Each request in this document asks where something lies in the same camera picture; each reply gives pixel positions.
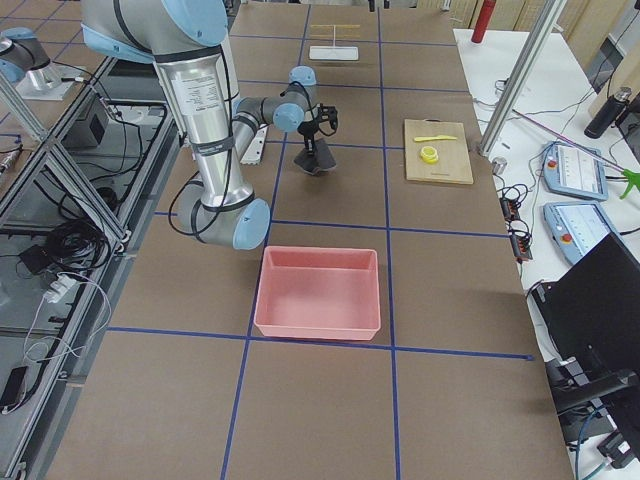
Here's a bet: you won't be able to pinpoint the yellow plastic knife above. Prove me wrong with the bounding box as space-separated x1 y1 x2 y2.
413 135 458 143

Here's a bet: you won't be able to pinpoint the wooden rack bar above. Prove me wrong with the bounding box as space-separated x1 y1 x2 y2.
310 24 361 30

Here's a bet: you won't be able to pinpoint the black smartphone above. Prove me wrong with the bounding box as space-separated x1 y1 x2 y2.
1 366 28 411

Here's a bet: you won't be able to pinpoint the aluminium camera post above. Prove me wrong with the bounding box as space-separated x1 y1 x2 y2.
478 0 567 157

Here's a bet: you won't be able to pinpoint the white rack tray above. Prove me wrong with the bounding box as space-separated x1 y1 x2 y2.
309 46 359 62

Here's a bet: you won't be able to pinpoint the wooden cutting board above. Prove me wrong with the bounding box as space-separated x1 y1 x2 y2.
403 119 474 185

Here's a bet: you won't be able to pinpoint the black monitor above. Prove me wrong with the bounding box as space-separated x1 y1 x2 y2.
532 234 639 372

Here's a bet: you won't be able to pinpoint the red bottle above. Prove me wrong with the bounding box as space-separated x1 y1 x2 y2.
471 0 497 44

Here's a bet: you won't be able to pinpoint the black power strip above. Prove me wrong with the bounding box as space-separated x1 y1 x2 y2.
499 197 533 264

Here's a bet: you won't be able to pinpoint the black bottle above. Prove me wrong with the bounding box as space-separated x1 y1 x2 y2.
584 86 632 139

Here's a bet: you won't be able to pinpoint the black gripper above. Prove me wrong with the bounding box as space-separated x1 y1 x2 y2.
298 103 339 145

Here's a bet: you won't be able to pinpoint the dark grey cloth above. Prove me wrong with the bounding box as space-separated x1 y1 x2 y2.
294 139 337 176

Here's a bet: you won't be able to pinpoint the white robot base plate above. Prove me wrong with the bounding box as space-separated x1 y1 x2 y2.
240 124 269 165

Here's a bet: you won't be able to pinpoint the yellow lemon slices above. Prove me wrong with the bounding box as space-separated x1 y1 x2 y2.
419 145 439 165

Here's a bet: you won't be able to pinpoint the lower teach pendant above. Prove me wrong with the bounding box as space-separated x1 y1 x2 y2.
543 200 621 265

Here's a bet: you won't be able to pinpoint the pink plastic bin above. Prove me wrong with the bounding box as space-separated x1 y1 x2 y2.
253 246 381 341

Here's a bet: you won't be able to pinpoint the upper teach pendant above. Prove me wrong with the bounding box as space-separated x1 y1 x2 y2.
542 141 608 201

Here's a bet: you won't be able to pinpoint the teach pendant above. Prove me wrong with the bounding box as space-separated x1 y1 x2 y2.
542 141 608 201
543 200 621 265

